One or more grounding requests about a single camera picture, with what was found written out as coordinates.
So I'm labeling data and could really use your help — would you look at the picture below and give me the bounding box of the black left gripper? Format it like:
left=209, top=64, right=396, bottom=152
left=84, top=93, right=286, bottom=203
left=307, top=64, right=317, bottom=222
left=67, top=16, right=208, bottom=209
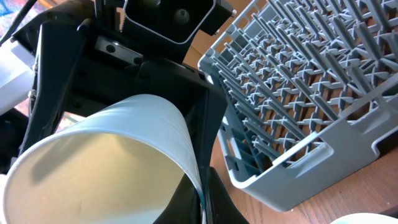
left=12, top=1, right=208, bottom=155

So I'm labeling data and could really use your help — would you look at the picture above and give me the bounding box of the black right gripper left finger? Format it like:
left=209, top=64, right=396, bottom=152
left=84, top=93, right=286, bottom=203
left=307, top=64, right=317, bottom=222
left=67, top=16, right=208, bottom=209
left=154, top=174, right=199, bottom=224

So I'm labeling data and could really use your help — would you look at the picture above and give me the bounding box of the blue bowl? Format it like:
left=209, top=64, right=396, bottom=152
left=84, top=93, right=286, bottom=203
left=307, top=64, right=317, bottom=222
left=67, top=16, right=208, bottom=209
left=330, top=213, right=397, bottom=224

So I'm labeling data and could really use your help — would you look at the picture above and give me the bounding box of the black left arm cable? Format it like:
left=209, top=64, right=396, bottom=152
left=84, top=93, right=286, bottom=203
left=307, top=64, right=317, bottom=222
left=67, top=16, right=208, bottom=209
left=0, top=0, right=38, bottom=47

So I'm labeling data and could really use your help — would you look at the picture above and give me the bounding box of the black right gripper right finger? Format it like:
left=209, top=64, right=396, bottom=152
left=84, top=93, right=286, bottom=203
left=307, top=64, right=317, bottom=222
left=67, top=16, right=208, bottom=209
left=206, top=167, right=248, bottom=224

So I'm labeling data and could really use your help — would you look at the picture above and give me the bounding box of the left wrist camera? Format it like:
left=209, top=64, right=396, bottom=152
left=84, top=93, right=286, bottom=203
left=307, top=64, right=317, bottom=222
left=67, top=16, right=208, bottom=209
left=95, top=0, right=237, bottom=60

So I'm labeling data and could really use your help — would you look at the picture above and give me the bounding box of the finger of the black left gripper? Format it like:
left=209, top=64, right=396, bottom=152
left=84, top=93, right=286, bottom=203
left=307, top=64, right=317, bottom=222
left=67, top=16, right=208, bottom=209
left=185, top=88, right=227, bottom=187

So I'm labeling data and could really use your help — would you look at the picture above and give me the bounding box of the small pale green bowl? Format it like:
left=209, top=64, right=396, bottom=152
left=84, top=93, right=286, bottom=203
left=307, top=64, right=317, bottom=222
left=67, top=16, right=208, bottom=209
left=2, top=94, right=203, bottom=223

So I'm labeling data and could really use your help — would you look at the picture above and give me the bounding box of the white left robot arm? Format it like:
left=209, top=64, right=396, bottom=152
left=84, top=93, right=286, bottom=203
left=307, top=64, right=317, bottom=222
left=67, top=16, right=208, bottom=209
left=1, top=0, right=234, bottom=184

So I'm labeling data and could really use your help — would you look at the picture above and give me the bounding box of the grey dishwasher rack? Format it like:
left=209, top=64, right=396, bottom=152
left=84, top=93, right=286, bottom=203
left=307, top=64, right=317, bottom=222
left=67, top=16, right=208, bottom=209
left=198, top=0, right=397, bottom=212

